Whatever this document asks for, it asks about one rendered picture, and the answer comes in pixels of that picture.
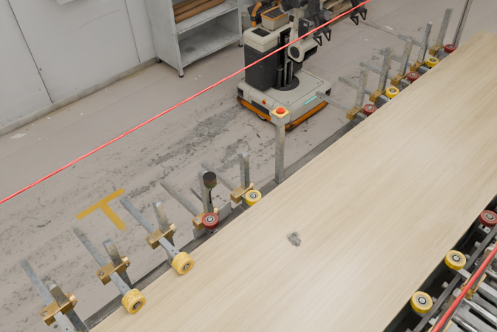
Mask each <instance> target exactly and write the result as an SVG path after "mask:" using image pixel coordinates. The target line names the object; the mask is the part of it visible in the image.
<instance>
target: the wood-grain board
mask: <svg viewBox="0 0 497 332"><path fill-rule="evenodd" d="M496 195H497V35H495V34H492V33H489V32H486V31H483V30H480V31H479V32H478V33H476V34H475V35H474V36H473V37H472V38H470V39H469V40H468V41H466V42H465V43H463V45H461V46H460V47H459V48H457V49H456V50H454V51H453V52H452V53H451V54H449V55H448V56H447V57H446V58H444V59H443V60H441V61H440V62H439V63H438V64H437V65H435V66H434V67H432V68H431V69H430V70H428V71H427V72H426V73H425V74H424V75H422V76H421V77H419V78H418V79H417V80H415V81H414V82H413V83H412V84H410V85H409V86H408V87H406V88H405V89H404V90H402V91H401V92H400V93H399V94H398V95H396V96H395V97H393V98H392V99H390V100H389V101H388V102H387V103H386V104H384V105H383V106H381V107H380V108H379V109H378V110H377V111H375V112H374V113H373V114H371V115H370V116H368V117H367V118H366V119H365V120H364V121H362V122H361V123H359V124H358V125H357V126H355V127H354V128H353V129H352V130H351V131H349V132H348V133H347V134H345V135H344V136H342V137H341V138H340V139H339V140H338V141H336V142H335V143H333V144H332V145H331V146H329V147H328V148H327V149H326V150H325V151H323V152H322V153H320V154H319V155H317V156H316V157H315V158H314V159H313V160H311V161H310V162H309V163H307V164H306V165H305V166H304V167H302V168H301V169H300V170H298V171H297V172H296V173H294V174H293V175H292V176H290V177H289V178H288V179H287V180H285V181H284V182H283V183H281V184H280V185H279V186H278V187H277V188H275V189H274V190H272V191H271V192H269V193H268V194H267V195H266V196H265V197H263V198H262V199H261V200H259V201H258V202H256V203H255V204H254V205H253V206H252V207H250V208H249V209H247V210H246V211H245V212H243V213H242V214H241V215H240V216H239V217H237V218H236V219H235V220H233V221H232V222H230V223H229V224H228V225H227V226H226V227H224V228H223V229H221V230H220V231H219V232H218V233H216V234H215V235H214V236H213V237H211V238H210V239H208V240H207V241H206V242H205V243H204V244H202V245H201V246H199V247H198V248H196V249H195V250H194V251H193V252H192V253H191V254H189V256H190V257H191V258H192V259H193V260H194V264H193V266H192V268H191V269H190V270H189V271H188V272H186V273H185V274H179V273H178V271H177V270H176V269H175V268H174V267H172V268H170V269H169V270H168V271H167V272H166V273H165V274H163V275H162V276H160V277H159V278H157V279H156V280H155V281H154V282H153V283H151V284H150V285H148V286H147V287H146V288H144V289H143V290H142V291H141V294H142V295H143V296H144V297H145V299H146V301H145V304H144V305H143V307H142V308H141V309H140V310H139V311H137V312H135V313H133V314H131V313H129V312H128V310H127V309H126V308H125V307H124V306H123V305H122V306H121V307H120V308H119V309H118V310H116V311H115V312H114V313H112V314H111V315H109V316H108V317H107V318H106V319H105V320H103V321H102V322H100V323H99V324H98V325H96V326H95V327H94V328H93V329H92V330H90V331H89V332H384V331H385V329H386V328H387V327H388V326H389V324H390V323H391V322H392V321H393V320H394V319H395V317H396V316H397V315H398V314H399V312H400V311H401V310H402V309H403V308H404V307H405V305H406V304H407V303H408V302H409V300H410V299H411V297H412V296H413V294H414V293H416V292H417V291H418V290H419V288H420V287H421V286H422V285H423V283H424V282H425V281H426V280H427V278H428V277H429V276H430V275H431V274H432V273H433V271H434V270H435V269H436V268H437V266H438V265H439V264H440V263H441V261H442V260H443V259H444V258H445V257H446V255H447V253H448V252H449V251H451V249H452V248H453V247H454V246H455V244H457V242H458V241H459V240H460V239H461V238H462V236H463V235H464V234H465V232H466V231H467V230H468V229H469V227H471V226H472V224H473V223H474V222H475V221H476V219H477V218H478V217H479V215H480V214H481V212H482V211H484V210H485V209H486V207H487V206H488V205H489V204H490V202H491V201H492V200H493V198H494V197H495V196H496ZM293 231H296V232H299V233H300V239H301V240H302V242H301V243H300V246H297V247H296V246H295V245H292V244H291V243H290V242H288V241H287V238H286V235H287V233H289V234H291V233H292V232H293Z"/></svg>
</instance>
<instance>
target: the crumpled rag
mask: <svg viewBox="0 0 497 332"><path fill-rule="evenodd" d="M286 238H287V241H288V242H290V243H291V244H292V245H295V246H296V247H297V246H300V243H301V242H302V240H301V239H300V233H299V232H296V231H293V232H292V233H291V234H289V233H287V235H286Z"/></svg>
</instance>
